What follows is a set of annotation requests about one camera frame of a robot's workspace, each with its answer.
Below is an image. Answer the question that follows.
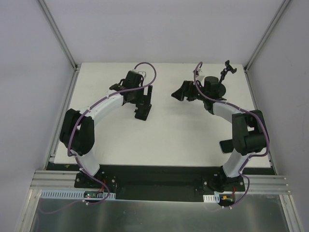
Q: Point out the black folding phone stand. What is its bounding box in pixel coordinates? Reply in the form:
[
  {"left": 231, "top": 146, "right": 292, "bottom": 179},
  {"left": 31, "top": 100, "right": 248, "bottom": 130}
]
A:
[{"left": 134, "top": 85, "right": 153, "bottom": 121}]

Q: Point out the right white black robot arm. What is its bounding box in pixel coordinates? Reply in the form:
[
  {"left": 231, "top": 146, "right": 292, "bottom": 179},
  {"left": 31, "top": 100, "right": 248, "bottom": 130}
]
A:
[{"left": 171, "top": 76, "right": 267, "bottom": 192}]

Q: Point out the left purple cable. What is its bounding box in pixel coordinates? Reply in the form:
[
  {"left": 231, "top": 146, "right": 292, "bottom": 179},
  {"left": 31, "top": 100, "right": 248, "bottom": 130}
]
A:
[{"left": 38, "top": 62, "right": 157, "bottom": 214}]

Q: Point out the black smartphone right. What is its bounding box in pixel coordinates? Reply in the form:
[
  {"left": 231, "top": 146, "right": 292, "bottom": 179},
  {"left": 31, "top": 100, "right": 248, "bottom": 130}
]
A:
[{"left": 219, "top": 139, "right": 234, "bottom": 154}]

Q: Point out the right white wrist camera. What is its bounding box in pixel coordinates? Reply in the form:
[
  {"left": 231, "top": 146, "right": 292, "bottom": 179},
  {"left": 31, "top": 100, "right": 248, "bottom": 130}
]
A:
[{"left": 193, "top": 68, "right": 205, "bottom": 83}]

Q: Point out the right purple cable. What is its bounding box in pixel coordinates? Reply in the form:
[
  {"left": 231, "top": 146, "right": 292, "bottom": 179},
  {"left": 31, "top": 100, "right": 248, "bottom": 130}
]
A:
[{"left": 193, "top": 62, "right": 270, "bottom": 210}]

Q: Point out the black round-base clamp phone stand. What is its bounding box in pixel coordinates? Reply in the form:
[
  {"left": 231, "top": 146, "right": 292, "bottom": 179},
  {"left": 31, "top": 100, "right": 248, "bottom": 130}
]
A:
[{"left": 212, "top": 60, "right": 237, "bottom": 101}]

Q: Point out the aluminium frame post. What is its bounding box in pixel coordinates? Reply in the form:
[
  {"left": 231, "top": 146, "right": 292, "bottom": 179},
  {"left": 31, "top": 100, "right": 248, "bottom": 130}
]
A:
[
  {"left": 244, "top": 0, "right": 293, "bottom": 73},
  {"left": 36, "top": 0, "right": 78, "bottom": 70}
]

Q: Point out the white slotted cable duct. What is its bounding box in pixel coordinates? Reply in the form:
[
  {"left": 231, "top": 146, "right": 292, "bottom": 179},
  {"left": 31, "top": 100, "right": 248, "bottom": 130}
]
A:
[
  {"left": 203, "top": 193, "right": 220, "bottom": 203},
  {"left": 41, "top": 189, "right": 116, "bottom": 201}
]

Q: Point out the right aluminium frame post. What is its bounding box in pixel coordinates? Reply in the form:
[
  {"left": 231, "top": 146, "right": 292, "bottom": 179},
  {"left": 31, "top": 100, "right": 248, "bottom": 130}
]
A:
[{"left": 244, "top": 0, "right": 293, "bottom": 73}]

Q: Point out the left white slotted cable duct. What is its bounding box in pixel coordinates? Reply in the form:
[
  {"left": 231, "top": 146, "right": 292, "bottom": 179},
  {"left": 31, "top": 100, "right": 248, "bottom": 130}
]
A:
[{"left": 41, "top": 189, "right": 116, "bottom": 201}]

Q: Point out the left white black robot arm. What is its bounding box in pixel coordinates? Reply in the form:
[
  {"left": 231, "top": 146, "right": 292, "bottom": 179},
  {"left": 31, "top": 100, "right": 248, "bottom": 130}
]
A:
[{"left": 59, "top": 70, "right": 153, "bottom": 189}]

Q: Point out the left aluminium frame post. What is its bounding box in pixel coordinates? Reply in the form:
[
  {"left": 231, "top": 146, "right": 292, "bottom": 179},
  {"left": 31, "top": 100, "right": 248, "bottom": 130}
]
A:
[{"left": 36, "top": 0, "right": 78, "bottom": 70}]

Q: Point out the right white slotted cable duct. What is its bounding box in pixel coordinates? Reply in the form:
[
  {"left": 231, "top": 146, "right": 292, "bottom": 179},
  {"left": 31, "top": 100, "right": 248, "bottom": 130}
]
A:
[{"left": 203, "top": 193, "right": 220, "bottom": 203}]

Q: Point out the front aluminium rail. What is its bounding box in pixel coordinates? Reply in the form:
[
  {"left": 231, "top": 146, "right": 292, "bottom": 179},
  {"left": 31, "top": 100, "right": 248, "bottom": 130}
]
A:
[{"left": 30, "top": 170, "right": 292, "bottom": 195}]

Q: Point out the purple cable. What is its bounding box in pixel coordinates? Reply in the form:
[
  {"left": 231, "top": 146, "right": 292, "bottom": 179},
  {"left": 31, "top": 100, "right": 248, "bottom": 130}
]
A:
[
  {"left": 193, "top": 62, "right": 270, "bottom": 210},
  {"left": 38, "top": 62, "right": 157, "bottom": 214}
]

